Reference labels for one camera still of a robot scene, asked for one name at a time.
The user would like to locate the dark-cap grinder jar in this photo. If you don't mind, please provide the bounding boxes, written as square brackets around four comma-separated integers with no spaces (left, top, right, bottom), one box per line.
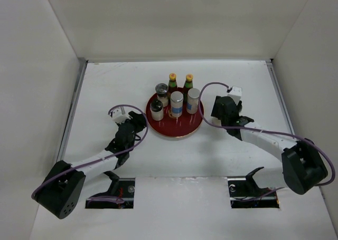
[155,83,168,108]
[150,99,164,121]
[211,117,221,126]

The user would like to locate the silver-lid spice jar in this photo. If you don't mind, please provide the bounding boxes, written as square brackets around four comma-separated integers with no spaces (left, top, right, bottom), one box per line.
[170,91,184,118]
[186,88,200,114]

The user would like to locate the sauce bottle yellow cap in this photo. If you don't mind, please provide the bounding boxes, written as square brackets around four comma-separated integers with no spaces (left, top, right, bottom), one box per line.
[184,74,193,90]
[168,73,178,94]

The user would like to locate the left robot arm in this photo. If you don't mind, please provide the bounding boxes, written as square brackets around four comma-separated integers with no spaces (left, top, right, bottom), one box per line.
[31,111,148,219]

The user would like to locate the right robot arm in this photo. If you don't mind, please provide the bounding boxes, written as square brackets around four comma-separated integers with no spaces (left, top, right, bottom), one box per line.
[211,96,328,195]

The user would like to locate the red round tray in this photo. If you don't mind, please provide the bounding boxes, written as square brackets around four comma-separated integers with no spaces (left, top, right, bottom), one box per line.
[145,93,203,138]

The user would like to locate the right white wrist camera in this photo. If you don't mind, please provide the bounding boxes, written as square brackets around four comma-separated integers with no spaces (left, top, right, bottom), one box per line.
[228,86,242,104]

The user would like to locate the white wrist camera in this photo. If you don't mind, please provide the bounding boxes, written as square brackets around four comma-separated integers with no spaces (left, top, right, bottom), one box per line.
[108,107,129,124]
[228,86,242,104]

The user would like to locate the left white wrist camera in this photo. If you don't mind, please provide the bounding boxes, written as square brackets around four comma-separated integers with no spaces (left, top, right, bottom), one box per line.
[108,107,129,124]

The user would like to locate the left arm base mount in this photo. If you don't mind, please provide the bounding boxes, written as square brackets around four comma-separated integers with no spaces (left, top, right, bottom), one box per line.
[85,171,136,209]

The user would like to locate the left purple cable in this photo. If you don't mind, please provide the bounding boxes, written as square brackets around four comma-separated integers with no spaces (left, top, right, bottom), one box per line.
[31,104,150,206]

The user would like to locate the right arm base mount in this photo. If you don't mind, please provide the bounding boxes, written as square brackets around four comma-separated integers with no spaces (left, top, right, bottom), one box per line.
[228,167,279,209]

